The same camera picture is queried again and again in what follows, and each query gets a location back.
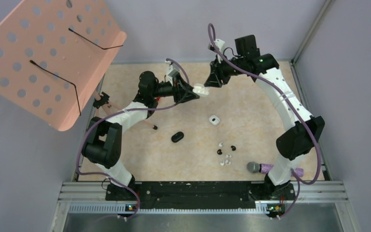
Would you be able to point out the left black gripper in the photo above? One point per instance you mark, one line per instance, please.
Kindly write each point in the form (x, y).
(182, 97)

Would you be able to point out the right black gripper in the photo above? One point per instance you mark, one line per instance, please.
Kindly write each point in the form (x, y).
(217, 75)

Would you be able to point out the white oval charging case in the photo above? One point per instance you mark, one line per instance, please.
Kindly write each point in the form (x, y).
(201, 90)

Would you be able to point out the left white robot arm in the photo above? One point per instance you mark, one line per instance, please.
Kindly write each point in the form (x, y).
(104, 143)

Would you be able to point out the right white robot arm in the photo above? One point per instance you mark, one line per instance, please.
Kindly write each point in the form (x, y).
(302, 128)

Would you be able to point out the white square charging case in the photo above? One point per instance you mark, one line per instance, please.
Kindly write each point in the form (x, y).
(215, 120)

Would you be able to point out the purple glitter microphone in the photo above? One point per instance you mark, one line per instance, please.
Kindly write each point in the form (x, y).
(254, 167)

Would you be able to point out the pink perforated music stand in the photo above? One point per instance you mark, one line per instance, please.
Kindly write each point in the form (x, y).
(53, 54)

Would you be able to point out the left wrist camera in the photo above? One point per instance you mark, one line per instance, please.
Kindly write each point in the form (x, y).
(171, 70)

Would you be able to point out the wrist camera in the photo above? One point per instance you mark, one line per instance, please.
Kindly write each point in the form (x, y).
(218, 47)
(171, 70)

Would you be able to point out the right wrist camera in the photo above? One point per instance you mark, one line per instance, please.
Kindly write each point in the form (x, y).
(218, 47)

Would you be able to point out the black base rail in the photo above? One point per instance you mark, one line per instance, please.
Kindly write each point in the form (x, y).
(216, 195)

